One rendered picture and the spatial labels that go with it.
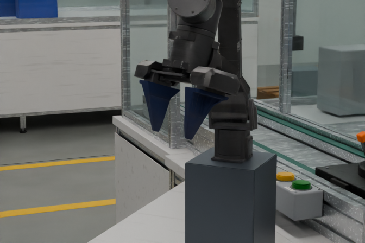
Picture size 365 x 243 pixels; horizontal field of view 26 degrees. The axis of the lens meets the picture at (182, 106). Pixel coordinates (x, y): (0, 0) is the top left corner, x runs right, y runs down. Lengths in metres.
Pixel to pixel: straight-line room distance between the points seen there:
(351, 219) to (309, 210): 0.11
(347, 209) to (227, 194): 0.27
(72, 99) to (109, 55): 0.49
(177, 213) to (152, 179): 0.73
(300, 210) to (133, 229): 0.36
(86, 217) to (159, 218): 2.72
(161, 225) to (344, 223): 0.40
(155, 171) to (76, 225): 1.90
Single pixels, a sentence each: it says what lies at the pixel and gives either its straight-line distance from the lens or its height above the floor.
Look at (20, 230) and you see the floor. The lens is 4.37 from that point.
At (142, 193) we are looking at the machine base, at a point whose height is 0.66.
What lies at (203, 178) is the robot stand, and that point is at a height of 1.03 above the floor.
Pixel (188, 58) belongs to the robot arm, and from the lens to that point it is 1.12.
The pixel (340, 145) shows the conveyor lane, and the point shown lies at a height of 0.95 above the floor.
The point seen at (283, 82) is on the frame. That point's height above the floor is 1.06.
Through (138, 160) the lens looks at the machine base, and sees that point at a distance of 2.69.
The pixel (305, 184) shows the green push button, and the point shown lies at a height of 0.97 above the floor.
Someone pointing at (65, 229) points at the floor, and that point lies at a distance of 4.35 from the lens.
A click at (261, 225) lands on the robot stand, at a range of 1.53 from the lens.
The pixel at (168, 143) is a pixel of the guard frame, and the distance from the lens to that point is 2.46.
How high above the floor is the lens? 1.44
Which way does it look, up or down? 11 degrees down
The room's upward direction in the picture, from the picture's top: straight up
